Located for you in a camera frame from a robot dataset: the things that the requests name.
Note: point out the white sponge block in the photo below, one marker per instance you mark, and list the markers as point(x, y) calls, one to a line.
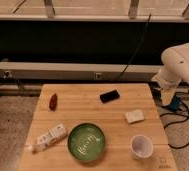
point(134, 116)

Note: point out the left wall outlet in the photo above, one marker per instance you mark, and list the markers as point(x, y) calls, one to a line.
point(8, 74)

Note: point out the red-brown chili pepper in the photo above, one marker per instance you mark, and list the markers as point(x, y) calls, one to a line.
point(53, 102)

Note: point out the blue box on floor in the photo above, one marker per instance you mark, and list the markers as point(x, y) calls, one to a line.
point(174, 105)

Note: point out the wall power outlet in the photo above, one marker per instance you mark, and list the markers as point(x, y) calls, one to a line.
point(97, 76)

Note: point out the black eraser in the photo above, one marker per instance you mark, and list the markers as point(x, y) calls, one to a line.
point(109, 96)

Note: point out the green bowl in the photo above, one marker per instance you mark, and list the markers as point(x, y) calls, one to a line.
point(86, 142)

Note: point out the white paper cup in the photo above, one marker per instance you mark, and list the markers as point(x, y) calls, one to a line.
point(141, 147)

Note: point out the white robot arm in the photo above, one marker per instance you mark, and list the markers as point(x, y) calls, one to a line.
point(175, 69)

